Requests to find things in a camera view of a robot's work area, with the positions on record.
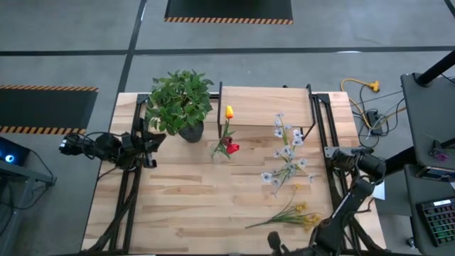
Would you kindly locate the grey metal stand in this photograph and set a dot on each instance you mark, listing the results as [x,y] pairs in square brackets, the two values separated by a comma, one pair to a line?
[21,174]

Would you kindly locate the small purple object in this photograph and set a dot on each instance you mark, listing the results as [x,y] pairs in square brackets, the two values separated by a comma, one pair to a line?
[441,156]

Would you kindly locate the black pole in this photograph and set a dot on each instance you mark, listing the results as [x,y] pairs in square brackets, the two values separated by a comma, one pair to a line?
[437,69]

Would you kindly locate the backlit black keyboard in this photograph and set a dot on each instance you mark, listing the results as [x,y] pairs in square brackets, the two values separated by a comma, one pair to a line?
[440,222]

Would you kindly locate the white artificial flower spray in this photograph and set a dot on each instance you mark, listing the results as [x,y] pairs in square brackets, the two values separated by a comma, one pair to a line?
[298,141]

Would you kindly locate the black hazard-striped floor mat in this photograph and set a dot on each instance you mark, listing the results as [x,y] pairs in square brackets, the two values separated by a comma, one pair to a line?
[42,106]
[227,9]

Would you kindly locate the yellow artificial tulip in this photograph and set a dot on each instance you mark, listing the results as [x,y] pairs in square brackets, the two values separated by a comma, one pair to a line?
[229,112]

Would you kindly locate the green plant in black pot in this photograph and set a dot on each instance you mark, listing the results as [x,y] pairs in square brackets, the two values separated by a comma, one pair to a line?
[177,103]

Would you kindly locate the white paper sheet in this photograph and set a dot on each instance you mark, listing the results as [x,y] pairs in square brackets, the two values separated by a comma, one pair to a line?
[379,192]

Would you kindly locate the black power strip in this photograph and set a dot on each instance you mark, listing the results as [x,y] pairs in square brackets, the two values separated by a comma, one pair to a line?
[374,122]

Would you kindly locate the smooth clear glass vase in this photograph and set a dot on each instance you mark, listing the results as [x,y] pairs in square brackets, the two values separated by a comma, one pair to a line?
[218,156]

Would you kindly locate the yellow artificial flower spray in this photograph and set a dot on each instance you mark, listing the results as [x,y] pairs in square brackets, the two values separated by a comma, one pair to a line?
[311,220]

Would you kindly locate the black computer with blue light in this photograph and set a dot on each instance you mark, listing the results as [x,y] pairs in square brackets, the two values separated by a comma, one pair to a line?
[12,151]

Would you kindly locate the grey desk top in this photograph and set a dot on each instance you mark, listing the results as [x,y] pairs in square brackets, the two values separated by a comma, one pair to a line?
[430,117]

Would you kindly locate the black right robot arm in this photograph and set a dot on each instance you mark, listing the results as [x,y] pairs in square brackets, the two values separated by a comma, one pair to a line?
[355,199]

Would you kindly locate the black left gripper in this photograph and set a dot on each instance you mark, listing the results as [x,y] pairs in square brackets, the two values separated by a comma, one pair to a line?
[136,145]

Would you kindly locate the ribbed glass vase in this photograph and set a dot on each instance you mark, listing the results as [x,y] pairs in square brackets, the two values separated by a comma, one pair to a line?
[288,170]

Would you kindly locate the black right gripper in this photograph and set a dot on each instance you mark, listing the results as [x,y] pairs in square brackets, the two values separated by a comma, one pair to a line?
[275,241]

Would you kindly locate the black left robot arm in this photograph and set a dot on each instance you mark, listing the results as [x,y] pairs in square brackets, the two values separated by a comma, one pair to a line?
[103,145]

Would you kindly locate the dark grey desk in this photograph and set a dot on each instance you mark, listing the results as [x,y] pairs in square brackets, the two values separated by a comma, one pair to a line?
[419,188]

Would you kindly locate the wooden shelf with black frame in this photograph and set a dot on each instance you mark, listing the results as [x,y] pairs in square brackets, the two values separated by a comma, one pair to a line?
[264,106]

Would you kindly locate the black aluminium table frame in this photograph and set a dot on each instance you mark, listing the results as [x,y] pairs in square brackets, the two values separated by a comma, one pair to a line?
[138,106]

